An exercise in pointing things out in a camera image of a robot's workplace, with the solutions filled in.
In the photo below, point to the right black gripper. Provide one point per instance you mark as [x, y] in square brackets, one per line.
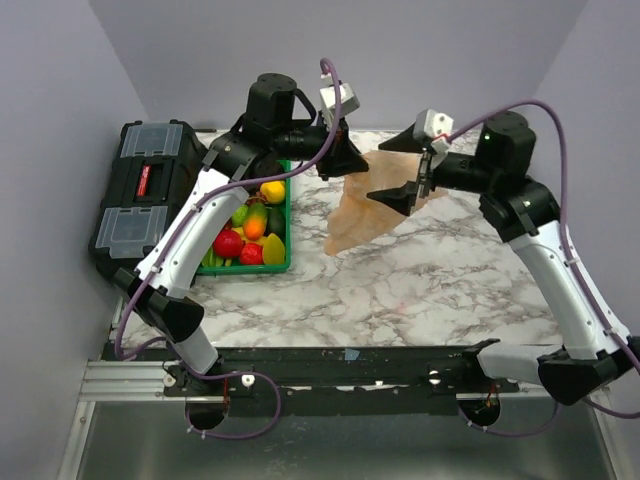
[403, 197]

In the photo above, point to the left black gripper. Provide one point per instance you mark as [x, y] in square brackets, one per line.
[340, 156]

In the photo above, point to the orange plastic bag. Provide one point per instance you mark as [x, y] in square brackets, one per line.
[358, 220]

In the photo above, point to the orange green fake mango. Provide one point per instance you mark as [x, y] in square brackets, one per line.
[255, 222]

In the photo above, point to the red fake apple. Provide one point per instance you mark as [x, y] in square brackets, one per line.
[228, 244]

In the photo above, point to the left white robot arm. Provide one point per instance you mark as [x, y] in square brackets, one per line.
[235, 162]

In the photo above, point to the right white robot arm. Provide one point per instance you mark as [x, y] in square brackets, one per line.
[597, 348]

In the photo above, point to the dark purple fake plum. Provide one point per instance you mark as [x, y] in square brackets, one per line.
[268, 166]

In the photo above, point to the yellow fake pear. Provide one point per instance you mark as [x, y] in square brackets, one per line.
[274, 192]

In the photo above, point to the dark green fake avocado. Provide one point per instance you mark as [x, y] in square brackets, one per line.
[276, 222]

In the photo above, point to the yellow fake starfruit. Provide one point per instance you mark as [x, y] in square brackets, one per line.
[273, 250]

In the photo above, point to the light green fake fruit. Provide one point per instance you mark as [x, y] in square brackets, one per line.
[239, 216]

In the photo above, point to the red fake strawberry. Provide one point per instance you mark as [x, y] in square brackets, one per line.
[251, 254]

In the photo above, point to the green fake starfruit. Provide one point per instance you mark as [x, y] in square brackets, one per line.
[212, 260]

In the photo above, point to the green plastic basket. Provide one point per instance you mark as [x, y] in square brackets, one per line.
[233, 266]

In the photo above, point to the black tool box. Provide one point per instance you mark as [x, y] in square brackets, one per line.
[154, 171]

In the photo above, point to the blue tape piece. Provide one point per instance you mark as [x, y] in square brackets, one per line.
[351, 354]

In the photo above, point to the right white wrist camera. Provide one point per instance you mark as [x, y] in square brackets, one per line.
[432, 130]

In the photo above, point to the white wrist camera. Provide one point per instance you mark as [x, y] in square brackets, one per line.
[348, 101]
[432, 130]

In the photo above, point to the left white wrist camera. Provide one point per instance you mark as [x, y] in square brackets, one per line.
[348, 101]

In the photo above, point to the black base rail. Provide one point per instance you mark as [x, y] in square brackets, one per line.
[324, 366]

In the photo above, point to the aluminium frame rail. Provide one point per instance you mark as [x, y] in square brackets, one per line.
[150, 381]

